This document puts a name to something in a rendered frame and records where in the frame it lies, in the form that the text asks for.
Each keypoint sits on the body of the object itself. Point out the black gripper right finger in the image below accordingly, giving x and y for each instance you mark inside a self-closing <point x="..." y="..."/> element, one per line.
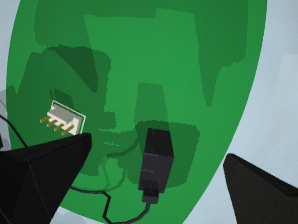
<point x="258" y="197"/>

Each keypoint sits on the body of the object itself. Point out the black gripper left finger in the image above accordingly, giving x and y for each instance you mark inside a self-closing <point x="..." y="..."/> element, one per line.
<point x="34" y="180"/>

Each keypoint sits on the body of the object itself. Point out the green circuit board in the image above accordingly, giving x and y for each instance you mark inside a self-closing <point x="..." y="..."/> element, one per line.
<point x="114" y="68"/>

